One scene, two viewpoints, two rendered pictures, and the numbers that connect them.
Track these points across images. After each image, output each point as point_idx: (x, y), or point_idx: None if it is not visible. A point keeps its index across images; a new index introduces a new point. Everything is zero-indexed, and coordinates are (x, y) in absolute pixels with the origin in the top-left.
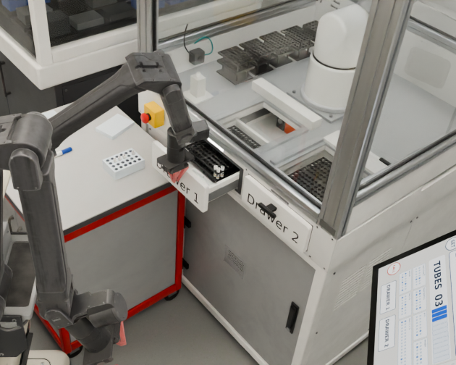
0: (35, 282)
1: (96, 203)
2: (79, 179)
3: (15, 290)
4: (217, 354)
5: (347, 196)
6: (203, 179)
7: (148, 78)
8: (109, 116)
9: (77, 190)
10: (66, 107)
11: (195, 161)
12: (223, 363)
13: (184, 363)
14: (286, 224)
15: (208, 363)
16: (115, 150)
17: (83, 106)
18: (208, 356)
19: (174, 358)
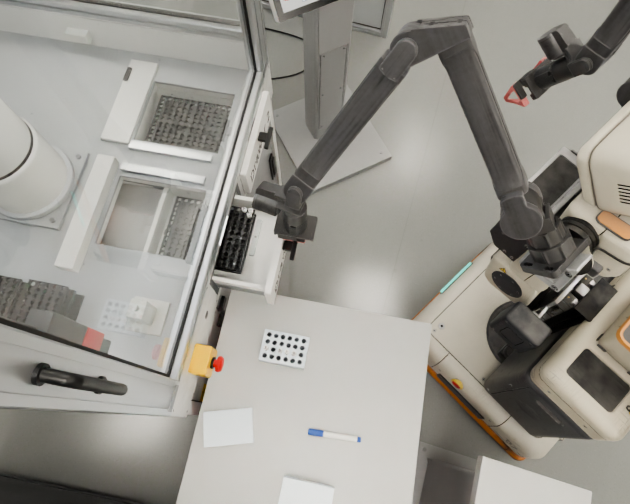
0: (543, 169)
1: (353, 324)
2: (340, 372)
3: (561, 175)
4: (285, 270)
5: (263, 17)
6: (258, 235)
7: (460, 16)
8: (213, 456)
9: (354, 360)
10: (507, 137)
11: (245, 253)
12: (288, 261)
13: (312, 286)
14: (264, 123)
15: (298, 271)
16: (266, 386)
17: (500, 110)
18: (292, 275)
19: (313, 296)
